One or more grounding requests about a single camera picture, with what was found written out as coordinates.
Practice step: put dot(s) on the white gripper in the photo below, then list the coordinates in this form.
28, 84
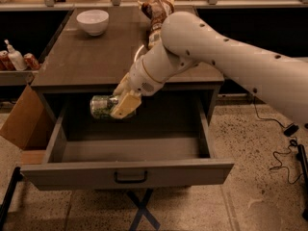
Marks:
140, 78

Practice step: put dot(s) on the green crushed soda can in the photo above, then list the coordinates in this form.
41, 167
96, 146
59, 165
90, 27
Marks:
101, 105

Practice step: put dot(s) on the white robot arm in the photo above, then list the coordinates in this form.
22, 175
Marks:
186, 40

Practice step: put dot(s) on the open grey top drawer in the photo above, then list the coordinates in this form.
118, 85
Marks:
84, 153

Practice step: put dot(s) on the red soda can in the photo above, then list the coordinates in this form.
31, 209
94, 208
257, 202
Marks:
31, 61

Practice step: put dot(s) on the red can at edge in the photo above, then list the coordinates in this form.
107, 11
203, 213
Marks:
5, 60

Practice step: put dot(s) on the grey cabinet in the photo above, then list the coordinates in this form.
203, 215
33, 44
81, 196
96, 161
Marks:
80, 66

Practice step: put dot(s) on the white ceramic bowl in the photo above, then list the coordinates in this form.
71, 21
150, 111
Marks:
93, 22

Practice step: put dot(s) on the brown chip bag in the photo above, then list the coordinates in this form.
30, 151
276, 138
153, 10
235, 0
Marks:
157, 11

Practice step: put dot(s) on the cardboard box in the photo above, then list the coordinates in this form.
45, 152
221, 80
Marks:
28, 126

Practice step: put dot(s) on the white pump bottle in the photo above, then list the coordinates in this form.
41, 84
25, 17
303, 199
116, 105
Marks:
15, 57

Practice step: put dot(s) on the black pole right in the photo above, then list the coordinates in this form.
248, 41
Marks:
301, 156

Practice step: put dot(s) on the black drawer handle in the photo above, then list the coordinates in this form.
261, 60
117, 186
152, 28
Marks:
130, 179

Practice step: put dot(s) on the black power adapter with cable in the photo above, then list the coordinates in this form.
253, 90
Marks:
293, 143

